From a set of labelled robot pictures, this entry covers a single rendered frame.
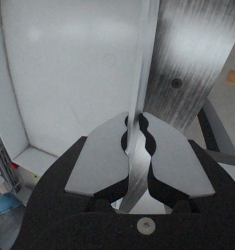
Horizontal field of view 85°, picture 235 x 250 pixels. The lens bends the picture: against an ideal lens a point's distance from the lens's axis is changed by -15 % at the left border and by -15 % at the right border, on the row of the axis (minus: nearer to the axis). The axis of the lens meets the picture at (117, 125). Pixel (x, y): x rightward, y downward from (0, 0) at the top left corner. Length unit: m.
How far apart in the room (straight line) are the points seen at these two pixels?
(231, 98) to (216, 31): 1.01
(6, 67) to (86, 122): 0.14
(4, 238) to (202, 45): 0.52
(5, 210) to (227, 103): 1.31
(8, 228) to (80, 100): 0.32
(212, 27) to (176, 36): 0.06
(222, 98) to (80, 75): 1.14
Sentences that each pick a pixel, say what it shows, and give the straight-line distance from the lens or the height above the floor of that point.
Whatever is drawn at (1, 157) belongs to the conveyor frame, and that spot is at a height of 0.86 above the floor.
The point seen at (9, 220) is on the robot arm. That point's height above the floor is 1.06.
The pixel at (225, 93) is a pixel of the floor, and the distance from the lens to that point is 1.23.
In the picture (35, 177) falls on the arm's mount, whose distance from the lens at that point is 0.55.
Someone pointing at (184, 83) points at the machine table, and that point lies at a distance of 0.27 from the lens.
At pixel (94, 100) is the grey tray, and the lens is 0.17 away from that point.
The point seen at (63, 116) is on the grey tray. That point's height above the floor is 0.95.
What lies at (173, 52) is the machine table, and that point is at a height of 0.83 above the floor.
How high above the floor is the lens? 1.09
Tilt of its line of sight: 54 degrees down
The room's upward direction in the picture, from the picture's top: 150 degrees counter-clockwise
